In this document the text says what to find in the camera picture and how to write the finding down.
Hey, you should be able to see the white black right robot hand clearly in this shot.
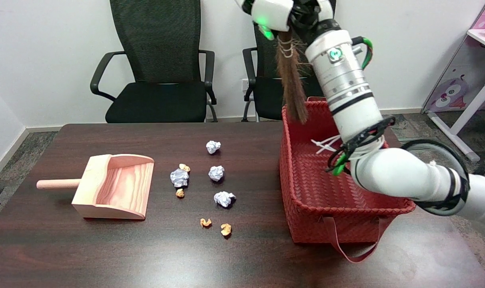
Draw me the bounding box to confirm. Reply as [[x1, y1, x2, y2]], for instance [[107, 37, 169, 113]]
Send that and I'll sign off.
[[234, 0, 341, 41]]

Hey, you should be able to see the brown broom with handle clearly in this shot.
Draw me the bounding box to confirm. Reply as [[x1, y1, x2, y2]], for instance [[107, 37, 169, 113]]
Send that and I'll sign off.
[[275, 25, 309, 124]]

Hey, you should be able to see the black mesh office chair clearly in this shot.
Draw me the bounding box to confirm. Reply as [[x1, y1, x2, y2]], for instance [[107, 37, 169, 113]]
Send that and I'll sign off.
[[90, 0, 218, 123], [242, 0, 337, 122]]

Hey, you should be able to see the red woven basket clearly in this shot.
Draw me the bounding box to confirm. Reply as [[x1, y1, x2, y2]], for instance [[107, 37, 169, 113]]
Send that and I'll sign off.
[[279, 96, 417, 263]]

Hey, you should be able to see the pink white kids desk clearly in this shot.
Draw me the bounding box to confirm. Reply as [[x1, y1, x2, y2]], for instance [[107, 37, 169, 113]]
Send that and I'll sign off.
[[422, 0, 485, 162]]

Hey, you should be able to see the wooden dustpan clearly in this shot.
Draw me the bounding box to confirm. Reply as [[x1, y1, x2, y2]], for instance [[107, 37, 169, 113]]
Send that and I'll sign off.
[[36, 154, 155, 220]]

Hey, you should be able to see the green wrist cable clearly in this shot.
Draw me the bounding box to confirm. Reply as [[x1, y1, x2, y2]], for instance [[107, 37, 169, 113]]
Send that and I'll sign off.
[[351, 36, 375, 70]]

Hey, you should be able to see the black cable bundle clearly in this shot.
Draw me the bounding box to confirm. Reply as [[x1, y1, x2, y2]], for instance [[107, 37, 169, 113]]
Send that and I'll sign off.
[[326, 115, 471, 216]]

